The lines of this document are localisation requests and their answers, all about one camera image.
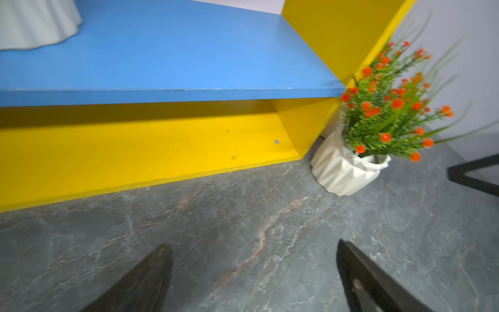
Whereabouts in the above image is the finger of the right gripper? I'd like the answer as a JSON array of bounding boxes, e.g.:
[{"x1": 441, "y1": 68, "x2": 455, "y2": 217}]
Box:
[{"x1": 447, "y1": 154, "x2": 498, "y2": 197}]

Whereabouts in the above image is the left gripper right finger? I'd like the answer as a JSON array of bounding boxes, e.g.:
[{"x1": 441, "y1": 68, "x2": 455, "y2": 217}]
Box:
[{"x1": 336, "y1": 239, "x2": 431, "y2": 311}]

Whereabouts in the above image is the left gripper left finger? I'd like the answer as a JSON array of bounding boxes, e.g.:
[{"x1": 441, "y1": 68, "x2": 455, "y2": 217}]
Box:
[{"x1": 83, "y1": 244, "x2": 174, "y2": 311}]

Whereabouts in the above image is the orange flower pot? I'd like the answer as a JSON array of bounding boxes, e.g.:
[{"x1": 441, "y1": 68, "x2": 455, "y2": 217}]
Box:
[
  {"x1": 1, "y1": 0, "x2": 83, "y2": 51},
  {"x1": 311, "y1": 37, "x2": 461, "y2": 196}
]

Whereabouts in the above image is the yellow rack with shelves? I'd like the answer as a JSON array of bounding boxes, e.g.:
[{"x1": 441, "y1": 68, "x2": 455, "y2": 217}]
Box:
[{"x1": 1, "y1": 1, "x2": 413, "y2": 212}]

